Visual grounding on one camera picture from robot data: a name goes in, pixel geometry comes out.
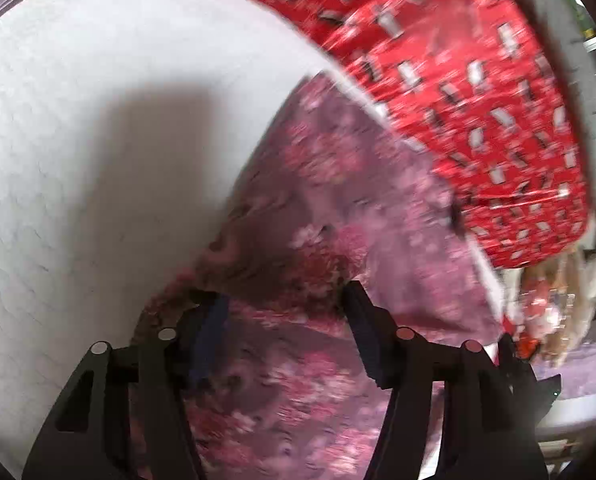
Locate white textured bed sheet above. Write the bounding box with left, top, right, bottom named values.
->
left=0, top=0, right=361, bottom=480

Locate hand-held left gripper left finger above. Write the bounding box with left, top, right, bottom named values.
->
left=22, top=291, right=230, bottom=480

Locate red patterned cloth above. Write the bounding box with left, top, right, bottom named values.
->
left=208, top=0, right=596, bottom=271

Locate purple blanket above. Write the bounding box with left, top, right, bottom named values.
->
left=533, top=330, right=596, bottom=403

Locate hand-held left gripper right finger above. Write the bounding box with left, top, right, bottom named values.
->
left=340, top=280, right=550, bottom=480

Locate cream and red clothes pile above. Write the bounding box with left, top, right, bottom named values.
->
left=503, top=242, right=596, bottom=367

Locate pink floral cloth garment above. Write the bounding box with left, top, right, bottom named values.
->
left=133, top=72, right=509, bottom=480

